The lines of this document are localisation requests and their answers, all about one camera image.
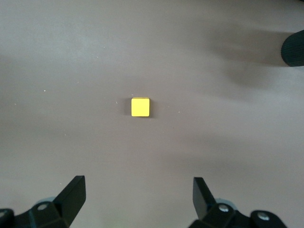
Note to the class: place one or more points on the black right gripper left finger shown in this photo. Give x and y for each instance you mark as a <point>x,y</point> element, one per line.
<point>71,199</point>

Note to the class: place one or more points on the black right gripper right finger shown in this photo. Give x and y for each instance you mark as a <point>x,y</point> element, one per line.
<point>202,199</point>

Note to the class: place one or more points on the yellow wooden block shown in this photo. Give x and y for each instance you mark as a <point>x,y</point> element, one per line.
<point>140,107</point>

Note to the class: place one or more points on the black ribbed foam cylinder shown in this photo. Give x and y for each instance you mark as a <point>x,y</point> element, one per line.
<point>294,48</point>

